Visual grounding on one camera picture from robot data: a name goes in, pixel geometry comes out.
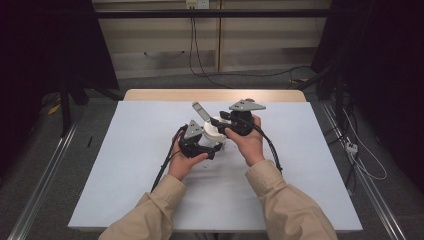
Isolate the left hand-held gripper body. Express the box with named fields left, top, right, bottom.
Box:
left=178, top=119, right=209, bottom=160

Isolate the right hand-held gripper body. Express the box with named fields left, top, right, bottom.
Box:
left=228, top=98, right=267, bottom=137

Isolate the person's left hand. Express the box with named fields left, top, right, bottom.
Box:
left=167, top=131, right=209, bottom=182

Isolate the person's right hand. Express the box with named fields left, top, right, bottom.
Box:
left=224, top=114, right=266, bottom=168

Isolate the white table mat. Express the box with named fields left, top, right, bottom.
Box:
left=68, top=100, right=363, bottom=232

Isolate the black metal stand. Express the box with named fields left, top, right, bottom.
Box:
left=294, top=49, right=348, bottom=131
left=57, top=66, right=124, bottom=138

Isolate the black horizontal bar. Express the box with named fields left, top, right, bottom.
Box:
left=94, top=9, right=334, bottom=19

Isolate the white power strip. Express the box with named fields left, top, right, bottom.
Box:
left=345, top=141, right=359, bottom=156

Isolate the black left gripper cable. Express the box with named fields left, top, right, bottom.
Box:
left=150, top=123, right=189, bottom=194

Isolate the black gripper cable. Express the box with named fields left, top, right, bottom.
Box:
left=244, top=118, right=284, bottom=174
left=150, top=123, right=189, bottom=194

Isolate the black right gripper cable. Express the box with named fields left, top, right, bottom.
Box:
left=244, top=118, right=284, bottom=174

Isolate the black wall socket cable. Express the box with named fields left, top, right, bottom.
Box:
left=192, top=8, right=314, bottom=79
left=188, top=8, right=234, bottom=89

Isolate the white wall socket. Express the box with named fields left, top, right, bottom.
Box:
left=185, top=0, right=210, bottom=10

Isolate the white floor cable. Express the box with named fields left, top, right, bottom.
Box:
left=342, top=108, right=388, bottom=182

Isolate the aluminium floor rail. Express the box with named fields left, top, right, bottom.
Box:
left=8, top=121, right=80, bottom=240
left=320, top=99, right=407, bottom=240

